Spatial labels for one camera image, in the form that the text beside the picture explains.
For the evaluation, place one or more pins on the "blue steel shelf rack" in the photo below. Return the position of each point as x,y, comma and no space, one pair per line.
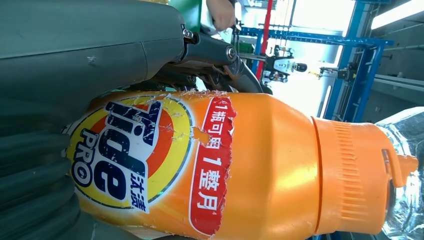
348,43

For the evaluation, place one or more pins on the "orange detergent bottle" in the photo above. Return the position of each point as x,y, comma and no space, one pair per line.
265,165

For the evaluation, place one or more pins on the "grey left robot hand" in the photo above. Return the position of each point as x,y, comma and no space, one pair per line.
82,43

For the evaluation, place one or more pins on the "white humanoid robot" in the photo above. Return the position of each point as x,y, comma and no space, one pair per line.
285,64

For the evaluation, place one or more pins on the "ceiling tube light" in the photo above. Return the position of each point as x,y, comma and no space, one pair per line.
397,13

